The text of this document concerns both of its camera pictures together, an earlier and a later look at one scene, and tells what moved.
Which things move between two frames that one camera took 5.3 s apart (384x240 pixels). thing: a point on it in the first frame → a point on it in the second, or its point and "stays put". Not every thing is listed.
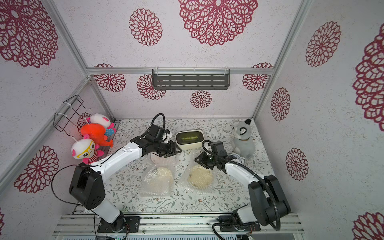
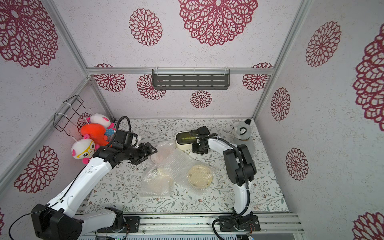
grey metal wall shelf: (191, 79) stays put
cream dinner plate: (200, 176) stays put
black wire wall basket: (71, 106) stays put
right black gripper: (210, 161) → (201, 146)
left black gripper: (173, 149) → (145, 153)
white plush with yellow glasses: (85, 149) stays put
